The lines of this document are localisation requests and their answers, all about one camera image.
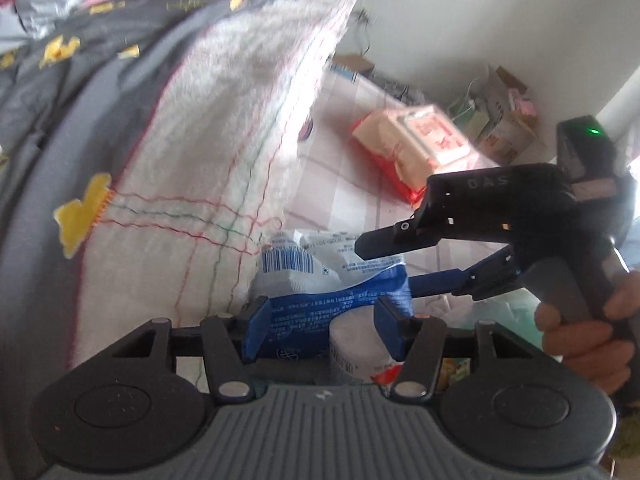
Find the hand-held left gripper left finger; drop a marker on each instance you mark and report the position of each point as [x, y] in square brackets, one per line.
[257, 327]

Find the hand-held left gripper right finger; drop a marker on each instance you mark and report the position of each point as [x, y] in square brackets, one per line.
[390, 325]

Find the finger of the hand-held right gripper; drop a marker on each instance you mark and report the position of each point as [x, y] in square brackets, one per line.
[395, 242]
[440, 282]

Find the blue and white soft pack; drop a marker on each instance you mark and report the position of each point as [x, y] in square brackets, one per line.
[310, 280]

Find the person's right hand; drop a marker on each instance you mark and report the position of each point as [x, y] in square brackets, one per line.
[590, 350]

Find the pale green plastic bag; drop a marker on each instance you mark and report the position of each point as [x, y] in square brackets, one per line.
[500, 305]

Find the small open cardboard box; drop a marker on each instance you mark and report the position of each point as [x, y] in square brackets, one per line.
[510, 120]

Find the pink tissue pack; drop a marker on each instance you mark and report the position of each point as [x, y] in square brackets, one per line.
[415, 145]

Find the small flat box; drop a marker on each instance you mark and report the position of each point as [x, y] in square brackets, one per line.
[352, 67]

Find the bed with grey sheet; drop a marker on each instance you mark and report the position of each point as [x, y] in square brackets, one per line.
[225, 110]

